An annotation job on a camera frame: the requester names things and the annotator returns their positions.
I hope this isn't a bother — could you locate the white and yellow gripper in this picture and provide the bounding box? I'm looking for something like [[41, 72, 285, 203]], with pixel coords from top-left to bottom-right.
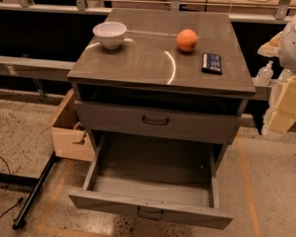
[[258, 31, 296, 134]]

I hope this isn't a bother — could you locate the grey drawer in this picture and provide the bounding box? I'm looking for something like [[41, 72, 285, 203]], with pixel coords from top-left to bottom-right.
[[69, 133, 233, 229], [74, 101, 241, 144]]

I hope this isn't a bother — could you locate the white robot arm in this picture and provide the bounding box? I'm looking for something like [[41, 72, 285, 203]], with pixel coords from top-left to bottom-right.
[[258, 15, 296, 135]]

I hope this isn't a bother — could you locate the grey wooden drawer cabinet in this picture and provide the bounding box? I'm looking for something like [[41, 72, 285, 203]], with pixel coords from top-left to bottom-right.
[[68, 9, 256, 164]]

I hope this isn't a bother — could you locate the right clear sanitizer bottle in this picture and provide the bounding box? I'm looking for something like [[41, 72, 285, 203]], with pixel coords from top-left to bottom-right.
[[278, 68, 291, 82]]

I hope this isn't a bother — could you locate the clear sanitizer bottle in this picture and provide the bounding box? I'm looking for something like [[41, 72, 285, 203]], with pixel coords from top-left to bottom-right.
[[255, 60, 273, 86], [278, 68, 291, 82]]

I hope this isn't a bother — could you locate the left clear sanitizer bottle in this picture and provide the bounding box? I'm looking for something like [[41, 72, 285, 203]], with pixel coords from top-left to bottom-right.
[[255, 60, 273, 86]]

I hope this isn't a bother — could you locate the dark blue snack packet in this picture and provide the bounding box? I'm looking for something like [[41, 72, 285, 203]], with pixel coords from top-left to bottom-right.
[[201, 53, 222, 75]]

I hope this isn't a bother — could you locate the orange fruit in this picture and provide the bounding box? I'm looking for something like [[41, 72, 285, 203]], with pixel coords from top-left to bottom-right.
[[176, 30, 197, 52]]

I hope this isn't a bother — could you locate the white ceramic bowl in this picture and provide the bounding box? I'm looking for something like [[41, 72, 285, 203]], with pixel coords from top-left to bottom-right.
[[93, 22, 127, 49]]

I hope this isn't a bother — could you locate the cardboard box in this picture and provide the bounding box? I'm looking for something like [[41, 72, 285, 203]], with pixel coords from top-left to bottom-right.
[[42, 90, 95, 162]]

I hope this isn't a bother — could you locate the black metal floor bar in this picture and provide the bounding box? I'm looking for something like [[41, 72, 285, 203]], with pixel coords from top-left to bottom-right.
[[12, 152, 57, 230]]

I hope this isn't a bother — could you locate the black floor cable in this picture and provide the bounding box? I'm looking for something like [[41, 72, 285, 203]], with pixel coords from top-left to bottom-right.
[[0, 146, 25, 232]]

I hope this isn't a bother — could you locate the grey metal rail frame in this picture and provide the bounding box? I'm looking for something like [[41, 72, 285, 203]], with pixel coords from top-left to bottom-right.
[[0, 0, 296, 102]]

